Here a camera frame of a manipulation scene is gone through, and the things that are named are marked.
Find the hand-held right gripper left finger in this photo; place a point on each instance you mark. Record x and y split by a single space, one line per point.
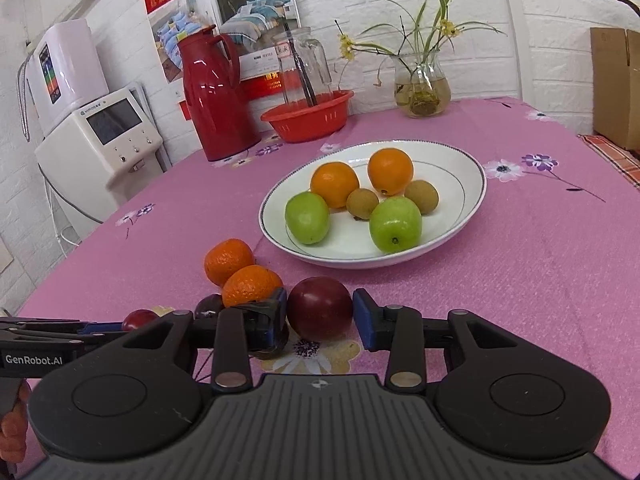
279 325

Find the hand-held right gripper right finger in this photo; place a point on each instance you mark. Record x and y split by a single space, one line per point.
362 320

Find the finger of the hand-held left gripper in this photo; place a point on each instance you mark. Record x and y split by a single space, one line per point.
100 328
40 321

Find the small red plum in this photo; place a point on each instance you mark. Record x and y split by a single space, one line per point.
139 319

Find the large red plum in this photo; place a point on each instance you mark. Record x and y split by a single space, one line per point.
320 315

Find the bumpy tangerine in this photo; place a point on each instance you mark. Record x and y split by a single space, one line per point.
250 285
229 261

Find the dark purple plum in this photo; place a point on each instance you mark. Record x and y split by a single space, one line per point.
207 306

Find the green apple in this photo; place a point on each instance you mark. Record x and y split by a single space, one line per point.
395 225
306 217

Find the brown kiwi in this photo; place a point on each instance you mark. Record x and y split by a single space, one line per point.
362 203
422 195

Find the smooth orange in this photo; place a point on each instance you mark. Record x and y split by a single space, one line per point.
390 171
335 184

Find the white plate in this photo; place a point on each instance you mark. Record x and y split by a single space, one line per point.
450 195

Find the person's left hand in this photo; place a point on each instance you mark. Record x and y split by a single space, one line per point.
12 435

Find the white water dispenser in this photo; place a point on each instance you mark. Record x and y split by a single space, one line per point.
85 170

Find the pink floral tablecloth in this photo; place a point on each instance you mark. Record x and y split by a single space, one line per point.
525 270

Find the red plastic basket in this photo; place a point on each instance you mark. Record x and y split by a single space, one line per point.
310 122

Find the glass vase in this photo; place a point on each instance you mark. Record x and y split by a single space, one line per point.
422 95

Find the red thermos jug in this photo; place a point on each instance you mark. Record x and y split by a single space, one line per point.
215 100

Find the black stirring stick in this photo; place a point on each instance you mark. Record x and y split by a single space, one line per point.
305 80

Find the white water purifier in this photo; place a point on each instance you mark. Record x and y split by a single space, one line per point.
75 70

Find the glass pitcher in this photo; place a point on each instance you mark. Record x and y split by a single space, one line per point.
320 70

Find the green orchid plant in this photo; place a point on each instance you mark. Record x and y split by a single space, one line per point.
420 25

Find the plaid cloth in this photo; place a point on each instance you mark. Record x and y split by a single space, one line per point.
617 160

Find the cardboard box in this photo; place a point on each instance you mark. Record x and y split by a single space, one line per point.
617 90

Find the purple leaf plant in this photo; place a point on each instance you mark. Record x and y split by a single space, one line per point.
631 4

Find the wall poster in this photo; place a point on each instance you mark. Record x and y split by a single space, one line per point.
250 5

